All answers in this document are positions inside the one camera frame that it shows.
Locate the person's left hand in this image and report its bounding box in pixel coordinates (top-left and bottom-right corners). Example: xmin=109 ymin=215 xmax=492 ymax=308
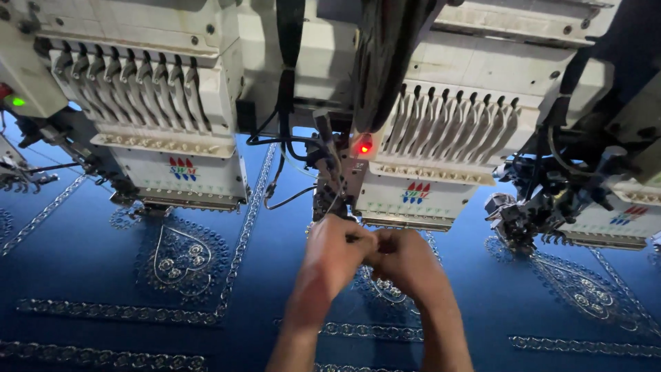
xmin=302 ymin=214 xmax=379 ymax=303

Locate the person's right hand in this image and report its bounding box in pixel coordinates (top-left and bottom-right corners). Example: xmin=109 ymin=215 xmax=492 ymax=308
xmin=365 ymin=228 xmax=449 ymax=311

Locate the sequin feeder device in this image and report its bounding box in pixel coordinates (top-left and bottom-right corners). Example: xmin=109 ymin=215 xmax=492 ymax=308
xmin=484 ymin=150 xmax=584 ymax=254
xmin=305 ymin=108 xmax=362 ymax=223
xmin=0 ymin=111 xmax=125 ymax=194

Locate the white embroidery machine head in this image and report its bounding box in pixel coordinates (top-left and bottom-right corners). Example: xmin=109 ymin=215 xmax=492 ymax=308
xmin=547 ymin=72 xmax=661 ymax=252
xmin=0 ymin=26 xmax=70 ymax=120
xmin=351 ymin=31 xmax=543 ymax=232
xmin=33 ymin=31 xmax=251 ymax=213

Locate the white embroidery machine beam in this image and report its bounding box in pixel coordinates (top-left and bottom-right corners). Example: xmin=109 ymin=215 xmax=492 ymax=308
xmin=0 ymin=0 xmax=623 ymax=135

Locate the blue embroidered fabric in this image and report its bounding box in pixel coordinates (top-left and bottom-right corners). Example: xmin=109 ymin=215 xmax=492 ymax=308
xmin=0 ymin=101 xmax=661 ymax=372

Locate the black cable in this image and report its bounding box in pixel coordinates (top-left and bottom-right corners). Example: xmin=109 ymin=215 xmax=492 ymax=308
xmin=245 ymin=98 xmax=331 ymax=211

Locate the black strap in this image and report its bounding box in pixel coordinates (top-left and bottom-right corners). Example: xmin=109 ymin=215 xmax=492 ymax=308
xmin=275 ymin=0 xmax=305 ymax=130

